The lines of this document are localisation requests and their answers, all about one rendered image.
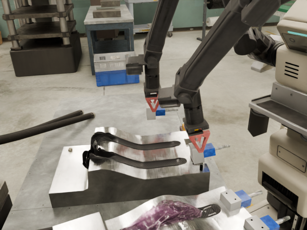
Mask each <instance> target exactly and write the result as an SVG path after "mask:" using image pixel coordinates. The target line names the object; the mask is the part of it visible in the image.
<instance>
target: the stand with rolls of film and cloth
mask: <svg viewBox="0 0 307 230"><path fill-rule="evenodd" d="M206 8H208V9H220V8H224V6H223V3H222V0H204V6H203V25H202V38H199V37H197V40H199V41H202V40H203V39H204V38H205V33H206V24H207V26H213V25H214V23H215V22H216V20H217V19H218V18H219V16H216V17H208V18H207V20H206ZM261 29H262V27H259V28H258V30H259V31H260V32H261Z"/></svg>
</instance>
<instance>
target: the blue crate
mask: <svg viewBox="0 0 307 230"><path fill-rule="evenodd" d="M95 77H96V85H97V86H98V87H100V86H111V85H121V84H136V83H139V75H127V74H126V69H124V70H112V71H101V72H95Z"/></svg>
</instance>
